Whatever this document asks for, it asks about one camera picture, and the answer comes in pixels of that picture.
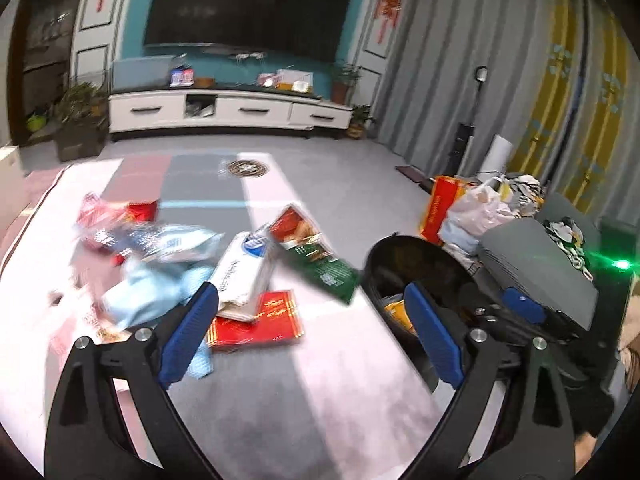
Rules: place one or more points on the green and red snack box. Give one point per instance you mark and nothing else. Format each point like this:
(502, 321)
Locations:
(320, 260)

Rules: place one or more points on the potted plant in red pot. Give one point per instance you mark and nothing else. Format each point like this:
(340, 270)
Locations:
(344, 82)

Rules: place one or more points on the person's right hand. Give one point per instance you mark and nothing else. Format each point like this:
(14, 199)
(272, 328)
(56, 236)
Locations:
(586, 445)

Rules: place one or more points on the black trash bin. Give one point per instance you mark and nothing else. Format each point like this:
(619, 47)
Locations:
(400, 255)

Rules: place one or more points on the large potted plant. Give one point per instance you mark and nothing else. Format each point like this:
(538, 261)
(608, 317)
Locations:
(80, 115)

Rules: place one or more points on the orange red carton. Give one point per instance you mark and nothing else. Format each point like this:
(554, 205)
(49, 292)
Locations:
(440, 205)

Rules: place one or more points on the white plastic bag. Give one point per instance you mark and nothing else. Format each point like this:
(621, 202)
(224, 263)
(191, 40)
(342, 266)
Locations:
(475, 215)

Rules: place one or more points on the white tissue pack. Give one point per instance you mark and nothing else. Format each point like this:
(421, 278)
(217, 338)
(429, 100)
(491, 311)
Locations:
(240, 275)

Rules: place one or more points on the red packet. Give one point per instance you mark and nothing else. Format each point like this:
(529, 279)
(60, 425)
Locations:
(272, 322)

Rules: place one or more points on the yellow patterned curtain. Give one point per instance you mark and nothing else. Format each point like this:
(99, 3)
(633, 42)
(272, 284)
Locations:
(575, 95)

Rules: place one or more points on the checked bed sheet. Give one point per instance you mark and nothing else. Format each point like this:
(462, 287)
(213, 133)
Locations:
(310, 400)

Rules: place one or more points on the blue and white packet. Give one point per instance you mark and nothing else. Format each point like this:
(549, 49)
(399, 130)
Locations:
(175, 242)

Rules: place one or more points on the pile of patterned clothes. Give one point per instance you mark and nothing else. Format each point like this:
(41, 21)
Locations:
(525, 192)

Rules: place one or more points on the white side cabinet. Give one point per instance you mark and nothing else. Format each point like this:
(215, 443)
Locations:
(9, 185)

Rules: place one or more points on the black upright vacuum cleaner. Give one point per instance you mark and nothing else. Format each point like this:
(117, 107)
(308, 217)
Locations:
(467, 130)

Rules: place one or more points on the yellow packet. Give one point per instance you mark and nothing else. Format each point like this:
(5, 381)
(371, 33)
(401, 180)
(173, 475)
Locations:
(397, 312)

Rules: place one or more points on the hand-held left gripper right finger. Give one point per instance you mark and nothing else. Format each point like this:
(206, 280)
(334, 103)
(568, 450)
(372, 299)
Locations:
(432, 335)

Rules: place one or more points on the light blue cloth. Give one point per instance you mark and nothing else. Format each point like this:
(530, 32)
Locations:
(145, 290)

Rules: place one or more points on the grey chair seat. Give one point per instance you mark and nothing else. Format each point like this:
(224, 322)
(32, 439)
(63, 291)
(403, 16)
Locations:
(535, 260)

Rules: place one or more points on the white television cabinet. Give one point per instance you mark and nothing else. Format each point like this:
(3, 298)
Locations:
(240, 110)

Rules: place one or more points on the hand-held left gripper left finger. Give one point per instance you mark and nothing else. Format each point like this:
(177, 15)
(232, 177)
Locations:
(187, 332)

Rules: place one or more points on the small potted floor plant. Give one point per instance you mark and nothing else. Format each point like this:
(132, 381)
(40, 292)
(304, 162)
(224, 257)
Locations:
(359, 120)

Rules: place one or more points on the white card box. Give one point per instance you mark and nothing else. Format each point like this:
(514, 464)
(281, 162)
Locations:
(287, 80)

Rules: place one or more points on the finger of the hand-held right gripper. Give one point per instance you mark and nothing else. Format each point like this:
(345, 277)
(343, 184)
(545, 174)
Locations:
(524, 305)

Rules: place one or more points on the white paper roll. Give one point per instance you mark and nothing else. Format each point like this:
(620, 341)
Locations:
(497, 152)

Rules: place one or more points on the small brown box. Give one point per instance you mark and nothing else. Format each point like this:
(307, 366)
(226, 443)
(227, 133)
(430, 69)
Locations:
(204, 81)

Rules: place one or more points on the small red wrapper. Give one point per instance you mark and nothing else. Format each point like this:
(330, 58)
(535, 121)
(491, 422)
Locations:
(144, 211)

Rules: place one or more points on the dark wall shelf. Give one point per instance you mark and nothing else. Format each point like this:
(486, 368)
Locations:
(47, 45)

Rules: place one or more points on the grey curtain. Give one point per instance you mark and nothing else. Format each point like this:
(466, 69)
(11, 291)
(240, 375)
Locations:
(440, 50)

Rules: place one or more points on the large flat television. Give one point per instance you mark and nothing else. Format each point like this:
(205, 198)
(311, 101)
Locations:
(250, 5)

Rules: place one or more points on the grey blue panel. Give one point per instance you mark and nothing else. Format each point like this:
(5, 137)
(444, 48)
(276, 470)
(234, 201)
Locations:
(142, 74)

